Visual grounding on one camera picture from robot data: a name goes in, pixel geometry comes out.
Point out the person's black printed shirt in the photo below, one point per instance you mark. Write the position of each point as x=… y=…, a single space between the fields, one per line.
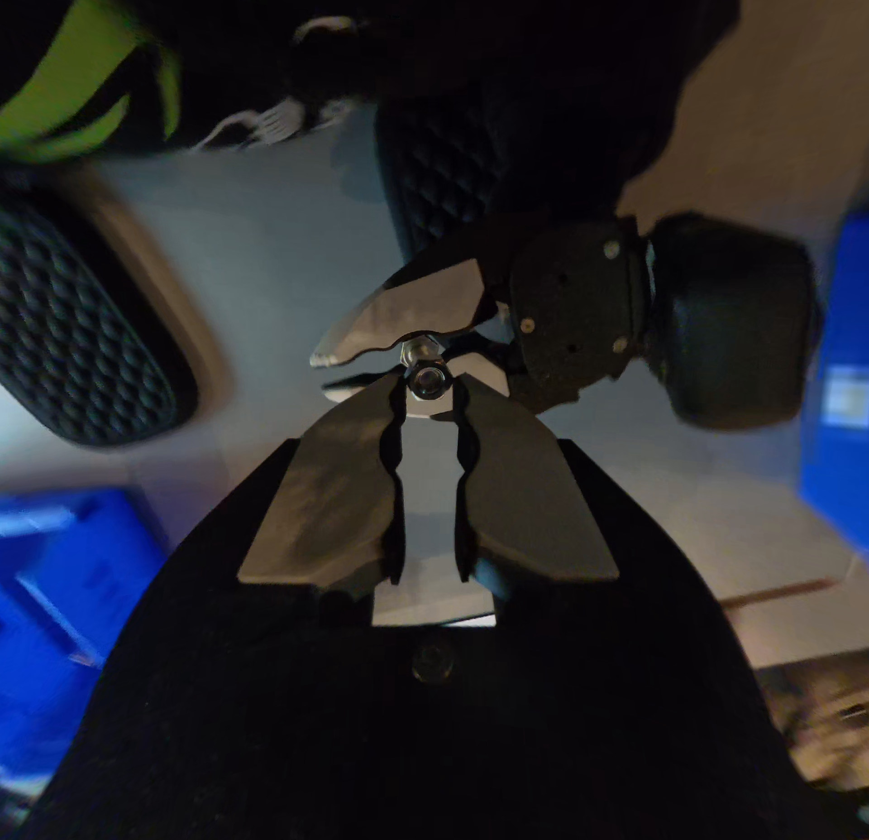
x=68 y=72

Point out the blue plastic bin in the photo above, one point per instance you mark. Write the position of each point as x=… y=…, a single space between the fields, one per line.
x=68 y=616
x=835 y=310

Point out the person's left forearm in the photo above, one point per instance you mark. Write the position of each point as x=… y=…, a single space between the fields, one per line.
x=611 y=72

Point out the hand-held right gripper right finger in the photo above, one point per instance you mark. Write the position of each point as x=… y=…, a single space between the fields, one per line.
x=536 y=507

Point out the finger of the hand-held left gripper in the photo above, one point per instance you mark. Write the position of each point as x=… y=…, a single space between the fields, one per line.
x=421 y=303
x=478 y=371

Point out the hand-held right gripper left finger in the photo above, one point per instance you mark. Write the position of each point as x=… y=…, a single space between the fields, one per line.
x=326 y=507

